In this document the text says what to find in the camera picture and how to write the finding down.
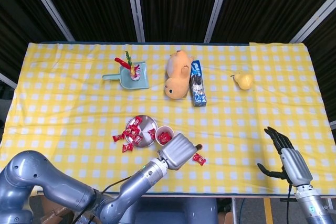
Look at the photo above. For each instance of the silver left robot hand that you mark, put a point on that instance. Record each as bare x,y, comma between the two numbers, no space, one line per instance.
179,150

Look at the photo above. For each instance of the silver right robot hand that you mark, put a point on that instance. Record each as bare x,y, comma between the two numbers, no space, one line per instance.
295,163

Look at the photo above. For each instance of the yellow plush toy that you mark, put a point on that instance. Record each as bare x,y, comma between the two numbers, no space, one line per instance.
176,87

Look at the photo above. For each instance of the blue-grey robot torso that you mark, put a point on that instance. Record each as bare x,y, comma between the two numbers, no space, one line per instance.
178,211

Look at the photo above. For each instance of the brown cardboard box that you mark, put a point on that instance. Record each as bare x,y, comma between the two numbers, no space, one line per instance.
52,208

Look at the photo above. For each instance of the yellow pear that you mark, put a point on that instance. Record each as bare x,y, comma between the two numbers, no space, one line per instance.
245,81

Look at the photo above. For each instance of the white paper cup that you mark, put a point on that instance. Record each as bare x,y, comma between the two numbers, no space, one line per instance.
165,129

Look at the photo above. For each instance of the yellow checkered tablecloth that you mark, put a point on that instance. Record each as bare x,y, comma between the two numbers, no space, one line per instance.
288,90
78,103

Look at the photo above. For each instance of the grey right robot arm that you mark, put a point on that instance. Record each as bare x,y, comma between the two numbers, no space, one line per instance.
312,208

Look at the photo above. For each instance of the white table leg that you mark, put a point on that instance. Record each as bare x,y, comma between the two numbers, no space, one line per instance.
233,211

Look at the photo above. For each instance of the teal plastic dustpan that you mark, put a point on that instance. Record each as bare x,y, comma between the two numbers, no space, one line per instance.
139,83

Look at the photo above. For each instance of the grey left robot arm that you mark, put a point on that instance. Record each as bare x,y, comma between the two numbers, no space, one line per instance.
141,179

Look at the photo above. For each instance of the round steel plate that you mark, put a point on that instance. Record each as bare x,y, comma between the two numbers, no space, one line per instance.
145,127

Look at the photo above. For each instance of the blue cookie box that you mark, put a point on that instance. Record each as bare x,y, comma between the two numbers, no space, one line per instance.
198,95

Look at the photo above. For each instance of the white metal frame post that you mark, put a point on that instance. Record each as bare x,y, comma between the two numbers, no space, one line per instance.
315,20
48,6
135,6
333,125
8,81
217,6

